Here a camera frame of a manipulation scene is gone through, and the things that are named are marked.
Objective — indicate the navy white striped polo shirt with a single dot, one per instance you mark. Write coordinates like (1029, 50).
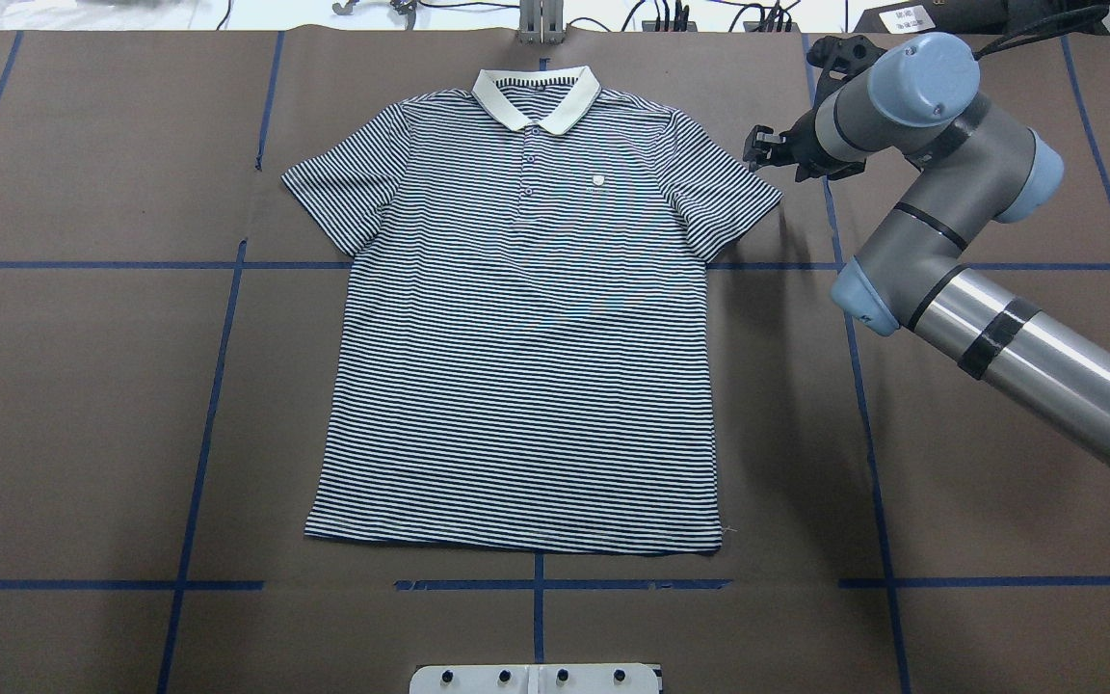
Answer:
(523, 360)

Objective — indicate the aluminium frame post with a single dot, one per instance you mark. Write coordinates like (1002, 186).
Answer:
(541, 22)

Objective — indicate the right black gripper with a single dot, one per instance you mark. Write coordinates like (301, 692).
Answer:
(803, 143)

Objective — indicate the white mounting post base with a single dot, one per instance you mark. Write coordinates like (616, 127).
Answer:
(624, 677)

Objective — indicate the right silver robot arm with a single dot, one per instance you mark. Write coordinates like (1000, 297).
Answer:
(976, 165)

